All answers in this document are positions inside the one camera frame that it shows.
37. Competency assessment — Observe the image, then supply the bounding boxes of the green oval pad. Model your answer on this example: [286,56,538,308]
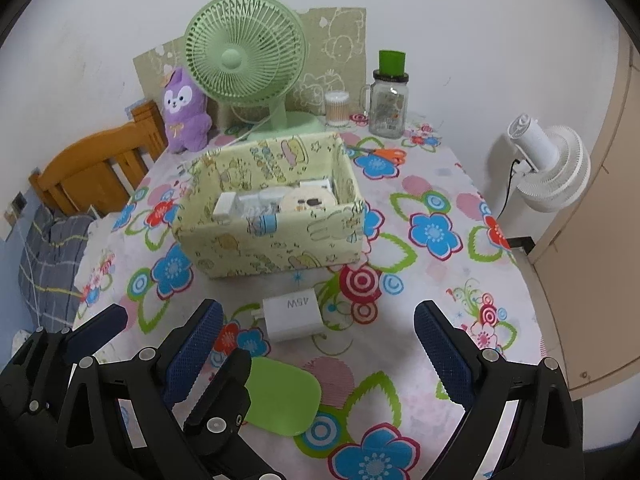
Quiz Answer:
[240,357,323,436]

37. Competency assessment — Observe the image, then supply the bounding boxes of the purple plush toy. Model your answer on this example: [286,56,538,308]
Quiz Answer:
[162,66,214,155]

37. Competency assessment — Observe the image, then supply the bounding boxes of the glass mug with green lid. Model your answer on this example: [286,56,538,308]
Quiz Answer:
[360,49,410,140]

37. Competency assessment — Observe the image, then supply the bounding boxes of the beige printed backing board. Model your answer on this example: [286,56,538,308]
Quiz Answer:
[132,7,366,134]

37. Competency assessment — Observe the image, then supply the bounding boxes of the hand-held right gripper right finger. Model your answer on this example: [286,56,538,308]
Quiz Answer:
[413,300,587,480]

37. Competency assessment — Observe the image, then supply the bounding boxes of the orange scissors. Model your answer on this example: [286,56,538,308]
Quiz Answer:
[345,145,407,166]

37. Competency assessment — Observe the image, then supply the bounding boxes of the small white charger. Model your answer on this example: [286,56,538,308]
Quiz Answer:
[214,191,242,220]

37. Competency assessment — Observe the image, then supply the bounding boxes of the large white charger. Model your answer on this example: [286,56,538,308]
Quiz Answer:
[251,290,326,345]

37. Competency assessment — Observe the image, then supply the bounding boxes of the cream round printed case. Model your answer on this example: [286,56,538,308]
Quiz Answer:
[278,187,335,215]

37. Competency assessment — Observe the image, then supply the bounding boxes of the wall socket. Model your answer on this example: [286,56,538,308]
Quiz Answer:
[6,191,29,240]

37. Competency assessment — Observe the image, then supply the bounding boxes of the beige door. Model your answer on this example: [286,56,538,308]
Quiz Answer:
[524,24,640,453]

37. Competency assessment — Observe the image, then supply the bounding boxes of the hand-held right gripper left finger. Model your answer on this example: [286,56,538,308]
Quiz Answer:
[56,298,224,480]

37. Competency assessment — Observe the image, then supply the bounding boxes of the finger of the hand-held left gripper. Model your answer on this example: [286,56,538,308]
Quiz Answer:
[0,303,129,412]
[183,347,253,456]

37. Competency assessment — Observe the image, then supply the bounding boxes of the green desk fan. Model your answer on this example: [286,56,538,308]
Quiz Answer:
[183,0,332,144]

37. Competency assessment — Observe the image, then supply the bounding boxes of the grey plaid pillow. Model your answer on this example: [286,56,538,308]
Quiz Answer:
[18,204,97,332]

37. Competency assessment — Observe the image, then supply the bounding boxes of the black fan cable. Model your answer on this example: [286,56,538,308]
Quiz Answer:
[499,159,522,222]

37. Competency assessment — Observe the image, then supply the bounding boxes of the cotton swab jar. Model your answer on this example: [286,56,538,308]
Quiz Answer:
[323,90,351,128]

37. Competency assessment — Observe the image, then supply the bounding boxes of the clear plastic package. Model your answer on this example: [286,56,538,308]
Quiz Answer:
[238,190,287,219]

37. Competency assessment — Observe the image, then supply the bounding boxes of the wooden bed headboard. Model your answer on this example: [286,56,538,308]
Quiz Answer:
[28,99,169,219]

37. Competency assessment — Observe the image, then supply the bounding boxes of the white standing fan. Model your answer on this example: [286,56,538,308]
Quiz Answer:
[505,113,592,257]

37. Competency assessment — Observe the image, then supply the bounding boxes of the floral tablecloth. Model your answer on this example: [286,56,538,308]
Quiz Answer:
[72,119,552,480]

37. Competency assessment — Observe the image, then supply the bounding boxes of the yellow printed storage box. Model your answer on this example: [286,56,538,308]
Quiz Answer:
[172,129,366,280]

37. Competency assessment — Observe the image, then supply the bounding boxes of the white fan cable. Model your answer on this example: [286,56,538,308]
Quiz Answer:
[219,110,274,149]

